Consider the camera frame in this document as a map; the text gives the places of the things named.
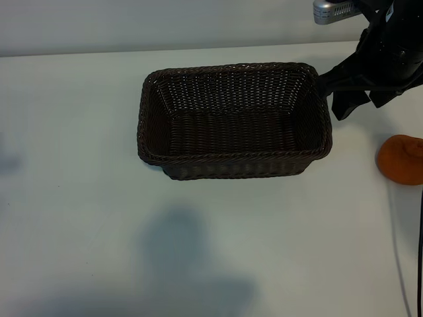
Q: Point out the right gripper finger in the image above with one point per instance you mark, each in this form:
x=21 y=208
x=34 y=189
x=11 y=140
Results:
x=347 y=105
x=382 y=97

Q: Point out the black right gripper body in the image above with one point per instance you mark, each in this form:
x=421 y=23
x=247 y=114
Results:
x=355 y=77

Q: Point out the orange fruit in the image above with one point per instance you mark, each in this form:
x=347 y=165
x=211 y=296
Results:
x=396 y=165

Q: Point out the dark brown woven basket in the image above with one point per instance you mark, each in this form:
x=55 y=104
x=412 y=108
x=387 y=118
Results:
x=238 y=135

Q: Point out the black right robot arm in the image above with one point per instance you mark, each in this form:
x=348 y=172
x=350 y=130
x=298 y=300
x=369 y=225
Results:
x=401 y=36

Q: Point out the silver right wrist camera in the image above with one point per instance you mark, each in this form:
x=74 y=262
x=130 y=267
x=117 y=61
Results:
x=330 y=10

